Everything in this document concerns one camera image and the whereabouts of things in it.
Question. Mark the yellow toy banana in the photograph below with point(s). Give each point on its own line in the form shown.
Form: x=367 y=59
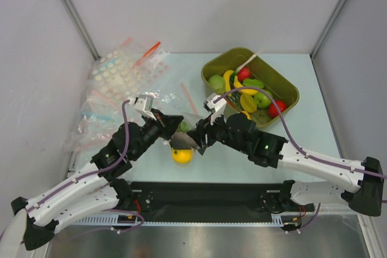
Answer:
x=228 y=77
x=237 y=84

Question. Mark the red toy apple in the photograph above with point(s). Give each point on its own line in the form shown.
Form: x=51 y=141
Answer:
x=276 y=107

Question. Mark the orange toy fruit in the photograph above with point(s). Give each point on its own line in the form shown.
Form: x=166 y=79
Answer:
x=182 y=156

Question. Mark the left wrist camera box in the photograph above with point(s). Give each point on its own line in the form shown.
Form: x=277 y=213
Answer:
x=143 y=105

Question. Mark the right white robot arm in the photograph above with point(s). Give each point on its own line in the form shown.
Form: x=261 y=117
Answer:
x=359 y=184

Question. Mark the olive green plastic bin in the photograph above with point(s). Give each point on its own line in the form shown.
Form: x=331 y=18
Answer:
x=274 y=82

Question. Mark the green toy apple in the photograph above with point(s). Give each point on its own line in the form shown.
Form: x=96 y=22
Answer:
x=261 y=99

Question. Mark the clear white-dotted zip bag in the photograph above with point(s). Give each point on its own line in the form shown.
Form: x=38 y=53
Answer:
x=189 y=113

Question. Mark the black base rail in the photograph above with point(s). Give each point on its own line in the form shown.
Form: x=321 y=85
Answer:
x=180 y=202

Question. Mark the light green toy cabbage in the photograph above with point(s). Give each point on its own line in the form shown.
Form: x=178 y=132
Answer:
x=217 y=83

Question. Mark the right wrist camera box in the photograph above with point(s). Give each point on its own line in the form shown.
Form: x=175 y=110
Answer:
x=216 y=106

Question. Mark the pile of clear zip bags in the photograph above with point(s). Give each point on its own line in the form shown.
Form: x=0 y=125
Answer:
x=131 y=68

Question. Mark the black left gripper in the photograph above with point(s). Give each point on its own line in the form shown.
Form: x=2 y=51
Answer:
x=166 y=124

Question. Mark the green toy lettuce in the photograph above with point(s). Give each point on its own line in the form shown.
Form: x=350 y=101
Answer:
x=183 y=127

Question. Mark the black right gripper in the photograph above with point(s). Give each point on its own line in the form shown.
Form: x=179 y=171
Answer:
x=206 y=131

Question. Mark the white slotted cable duct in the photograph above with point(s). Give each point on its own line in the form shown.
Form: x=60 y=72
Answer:
x=110 y=219

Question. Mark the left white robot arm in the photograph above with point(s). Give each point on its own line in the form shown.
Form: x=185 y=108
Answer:
x=96 y=187

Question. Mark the grey toy fish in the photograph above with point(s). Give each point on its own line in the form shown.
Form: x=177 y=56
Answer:
x=181 y=140

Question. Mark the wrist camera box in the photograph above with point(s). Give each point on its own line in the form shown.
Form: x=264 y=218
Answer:
x=143 y=105
x=216 y=106

